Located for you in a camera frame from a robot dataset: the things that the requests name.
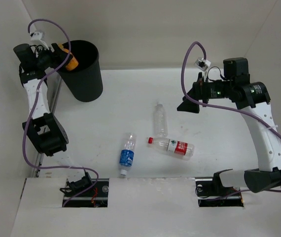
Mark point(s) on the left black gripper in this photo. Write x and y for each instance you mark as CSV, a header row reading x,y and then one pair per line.
x,y
55,53

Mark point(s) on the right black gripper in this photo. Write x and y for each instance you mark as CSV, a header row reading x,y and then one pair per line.
x,y
199,91

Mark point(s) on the orange juice bottle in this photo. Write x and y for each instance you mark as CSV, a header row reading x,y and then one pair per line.
x,y
73,62

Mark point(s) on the clear unlabelled plastic bottle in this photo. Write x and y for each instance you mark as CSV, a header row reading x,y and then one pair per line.
x,y
160,121

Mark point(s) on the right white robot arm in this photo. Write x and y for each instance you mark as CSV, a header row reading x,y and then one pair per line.
x,y
260,122

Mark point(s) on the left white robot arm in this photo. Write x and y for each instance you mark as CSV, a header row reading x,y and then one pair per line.
x,y
35,85

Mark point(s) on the black plastic waste bin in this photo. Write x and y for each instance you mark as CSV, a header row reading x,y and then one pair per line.
x,y
84,81

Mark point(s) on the red-capped red-label bottle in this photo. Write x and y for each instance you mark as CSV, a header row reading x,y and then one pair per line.
x,y
172,147

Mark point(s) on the blue-label clear bottle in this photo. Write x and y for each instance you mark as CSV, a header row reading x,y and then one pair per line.
x,y
127,153

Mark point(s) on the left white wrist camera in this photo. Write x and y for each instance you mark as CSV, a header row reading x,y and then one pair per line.
x,y
36,36

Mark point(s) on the right aluminium frame rail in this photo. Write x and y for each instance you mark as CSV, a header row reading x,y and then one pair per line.
x,y
240,94

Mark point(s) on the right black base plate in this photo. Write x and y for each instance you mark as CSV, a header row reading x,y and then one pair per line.
x,y
210,195

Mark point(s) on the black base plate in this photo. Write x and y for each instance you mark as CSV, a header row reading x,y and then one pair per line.
x,y
210,195
95,197

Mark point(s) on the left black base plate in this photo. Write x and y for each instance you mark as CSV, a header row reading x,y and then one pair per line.
x,y
95,197

